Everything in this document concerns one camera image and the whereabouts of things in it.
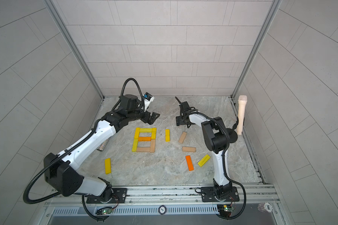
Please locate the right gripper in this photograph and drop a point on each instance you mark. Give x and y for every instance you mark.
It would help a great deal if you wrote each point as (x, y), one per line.
(182, 120)

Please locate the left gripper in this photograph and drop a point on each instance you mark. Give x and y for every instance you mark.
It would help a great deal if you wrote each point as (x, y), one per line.
(146, 120)

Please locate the lime yellow block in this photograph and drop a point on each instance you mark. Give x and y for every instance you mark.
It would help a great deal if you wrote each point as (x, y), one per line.
(148, 130)
(204, 160)
(135, 145)

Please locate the tan wood block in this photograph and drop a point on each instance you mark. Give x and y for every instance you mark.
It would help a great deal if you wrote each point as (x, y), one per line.
(152, 146)
(188, 149)
(182, 137)
(143, 149)

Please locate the red orange block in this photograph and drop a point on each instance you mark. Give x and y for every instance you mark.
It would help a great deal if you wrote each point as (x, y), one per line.
(189, 163)

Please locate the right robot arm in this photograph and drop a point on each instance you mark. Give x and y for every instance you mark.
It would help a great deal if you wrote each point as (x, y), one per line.
(217, 139)

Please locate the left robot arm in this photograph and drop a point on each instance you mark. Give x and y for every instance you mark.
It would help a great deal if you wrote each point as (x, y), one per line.
(60, 170)

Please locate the glitter silver microphone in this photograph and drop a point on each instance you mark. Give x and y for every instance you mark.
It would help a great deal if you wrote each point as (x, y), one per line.
(103, 145)

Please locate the beige microphone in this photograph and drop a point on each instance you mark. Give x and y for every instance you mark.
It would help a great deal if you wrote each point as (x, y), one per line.
(242, 101)

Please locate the right circuit board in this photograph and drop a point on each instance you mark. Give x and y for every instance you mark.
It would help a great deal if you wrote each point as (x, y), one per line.
(225, 211)

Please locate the circuit board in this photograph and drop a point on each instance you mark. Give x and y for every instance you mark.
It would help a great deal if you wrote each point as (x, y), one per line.
(225, 211)
(104, 211)

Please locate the left circuit board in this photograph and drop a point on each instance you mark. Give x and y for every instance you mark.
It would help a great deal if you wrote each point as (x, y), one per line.
(104, 211)

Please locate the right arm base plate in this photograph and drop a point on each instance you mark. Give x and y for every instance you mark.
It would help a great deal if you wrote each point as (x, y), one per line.
(208, 194)

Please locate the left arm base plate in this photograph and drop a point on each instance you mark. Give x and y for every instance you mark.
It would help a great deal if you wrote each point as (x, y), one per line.
(118, 195)

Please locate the round sticker on rail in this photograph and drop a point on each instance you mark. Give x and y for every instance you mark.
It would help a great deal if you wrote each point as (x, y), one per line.
(162, 209)

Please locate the aluminium rail frame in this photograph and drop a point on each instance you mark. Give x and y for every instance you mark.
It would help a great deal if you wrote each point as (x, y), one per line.
(184, 206)

